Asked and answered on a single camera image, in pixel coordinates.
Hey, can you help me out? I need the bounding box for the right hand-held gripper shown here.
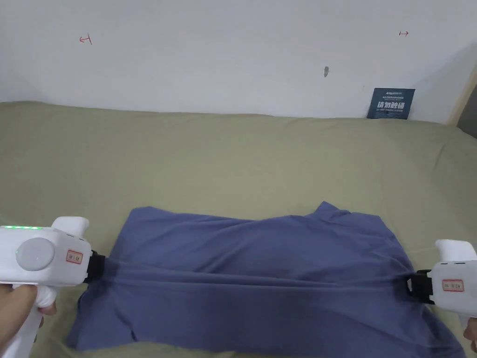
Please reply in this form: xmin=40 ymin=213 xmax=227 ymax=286
xmin=407 ymin=239 xmax=477 ymax=320

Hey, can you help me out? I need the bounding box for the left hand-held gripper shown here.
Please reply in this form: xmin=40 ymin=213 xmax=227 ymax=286
xmin=0 ymin=216 xmax=109 ymax=358

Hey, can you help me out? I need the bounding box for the dark blue shirt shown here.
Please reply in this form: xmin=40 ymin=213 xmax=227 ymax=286
xmin=66 ymin=201 xmax=467 ymax=358

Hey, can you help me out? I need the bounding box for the person's right hand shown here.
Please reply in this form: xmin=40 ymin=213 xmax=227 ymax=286
xmin=463 ymin=317 xmax=477 ymax=343

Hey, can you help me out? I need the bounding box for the person's left hand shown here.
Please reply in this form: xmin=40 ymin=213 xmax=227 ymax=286
xmin=0 ymin=282 xmax=58 ymax=335

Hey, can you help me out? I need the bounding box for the dark blue printed card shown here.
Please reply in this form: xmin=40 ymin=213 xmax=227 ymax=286
xmin=366 ymin=88 xmax=416 ymax=120

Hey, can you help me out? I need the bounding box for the bed with pale green sheet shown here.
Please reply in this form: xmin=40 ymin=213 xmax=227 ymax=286
xmin=0 ymin=101 xmax=477 ymax=358

